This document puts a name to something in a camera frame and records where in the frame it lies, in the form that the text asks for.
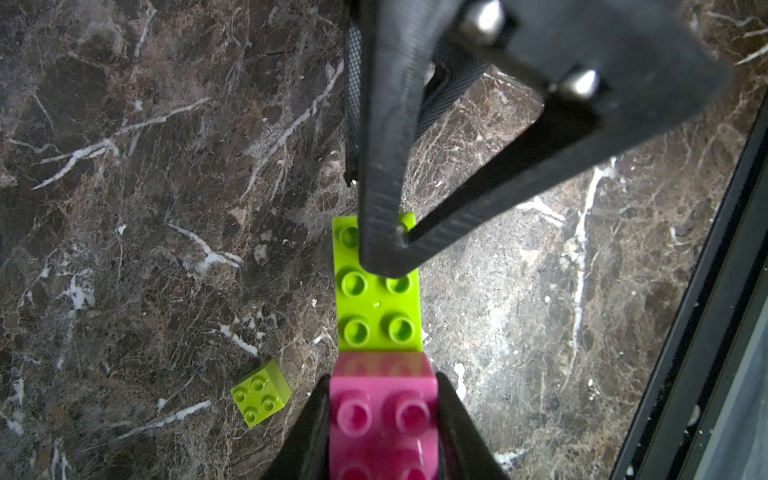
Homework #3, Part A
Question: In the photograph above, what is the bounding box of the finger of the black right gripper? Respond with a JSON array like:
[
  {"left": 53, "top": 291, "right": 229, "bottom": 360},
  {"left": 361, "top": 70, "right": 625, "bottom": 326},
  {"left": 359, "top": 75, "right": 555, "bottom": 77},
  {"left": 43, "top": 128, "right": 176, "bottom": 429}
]
[{"left": 356, "top": 0, "right": 604, "bottom": 279}]

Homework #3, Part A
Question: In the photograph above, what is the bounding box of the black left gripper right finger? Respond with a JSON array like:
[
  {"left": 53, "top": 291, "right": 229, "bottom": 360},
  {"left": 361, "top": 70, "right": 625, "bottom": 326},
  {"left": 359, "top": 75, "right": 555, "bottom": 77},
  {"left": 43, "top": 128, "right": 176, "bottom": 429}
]
[{"left": 436, "top": 372, "right": 507, "bottom": 480}]

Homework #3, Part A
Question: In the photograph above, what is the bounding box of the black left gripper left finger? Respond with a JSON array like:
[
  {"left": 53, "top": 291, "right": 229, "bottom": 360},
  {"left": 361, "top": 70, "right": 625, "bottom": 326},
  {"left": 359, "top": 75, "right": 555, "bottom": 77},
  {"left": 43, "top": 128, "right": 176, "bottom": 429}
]
[{"left": 261, "top": 375, "right": 330, "bottom": 480}]

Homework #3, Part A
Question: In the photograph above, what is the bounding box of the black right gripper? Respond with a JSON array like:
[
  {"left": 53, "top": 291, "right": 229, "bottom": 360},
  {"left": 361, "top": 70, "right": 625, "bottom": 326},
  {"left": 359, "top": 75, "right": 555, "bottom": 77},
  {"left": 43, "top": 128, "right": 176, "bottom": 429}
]
[{"left": 344, "top": 1, "right": 729, "bottom": 184}]

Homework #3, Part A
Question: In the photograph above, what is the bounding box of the pink 2x2 lego brick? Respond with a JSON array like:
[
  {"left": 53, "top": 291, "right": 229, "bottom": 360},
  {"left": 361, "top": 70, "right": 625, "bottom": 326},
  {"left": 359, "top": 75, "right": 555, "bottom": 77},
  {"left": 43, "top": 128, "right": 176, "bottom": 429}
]
[{"left": 329, "top": 352, "right": 439, "bottom": 479}]

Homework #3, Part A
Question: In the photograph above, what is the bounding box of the lime 2x4 lego brick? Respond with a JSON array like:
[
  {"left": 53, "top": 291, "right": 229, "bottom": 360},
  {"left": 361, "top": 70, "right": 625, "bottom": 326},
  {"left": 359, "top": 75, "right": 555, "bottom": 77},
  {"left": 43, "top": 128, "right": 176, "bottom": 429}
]
[{"left": 332, "top": 216, "right": 423, "bottom": 352}]

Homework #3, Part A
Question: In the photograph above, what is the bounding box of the lime 2x2 lego brick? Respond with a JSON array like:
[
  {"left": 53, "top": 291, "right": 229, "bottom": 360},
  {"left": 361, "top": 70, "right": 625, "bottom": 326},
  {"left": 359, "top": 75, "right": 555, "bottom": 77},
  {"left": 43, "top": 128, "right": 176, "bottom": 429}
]
[{"left": 230, "top": 359, "right": 292, "bottom": 428}]

